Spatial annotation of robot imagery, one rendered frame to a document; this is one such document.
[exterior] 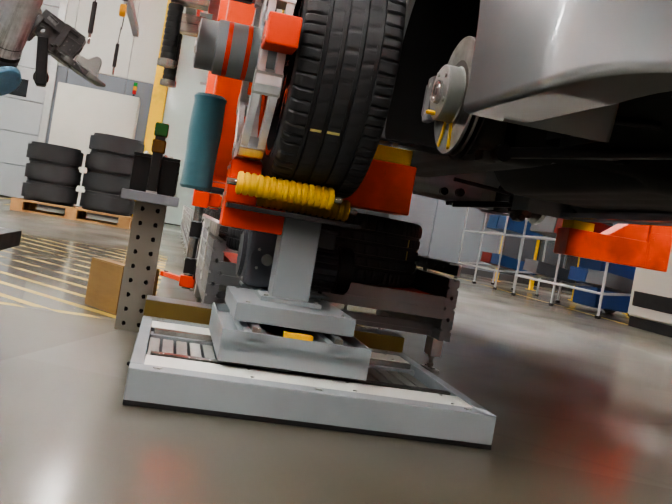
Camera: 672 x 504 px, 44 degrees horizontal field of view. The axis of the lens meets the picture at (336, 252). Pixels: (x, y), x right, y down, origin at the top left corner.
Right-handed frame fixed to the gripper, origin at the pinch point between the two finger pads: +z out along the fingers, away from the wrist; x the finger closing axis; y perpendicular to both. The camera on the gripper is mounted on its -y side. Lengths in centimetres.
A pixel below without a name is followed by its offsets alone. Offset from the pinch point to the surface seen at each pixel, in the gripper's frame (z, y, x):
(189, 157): 28.7, -0.1, 13.3
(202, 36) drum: 12.9, 25.1, -1.7
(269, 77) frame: 30.3, 22.5, -23.8
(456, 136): 80, 44, -12
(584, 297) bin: 517, 186, 602
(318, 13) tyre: 30, 40, -29
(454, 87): 72, 54, -12
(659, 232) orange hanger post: 294, 148, 211
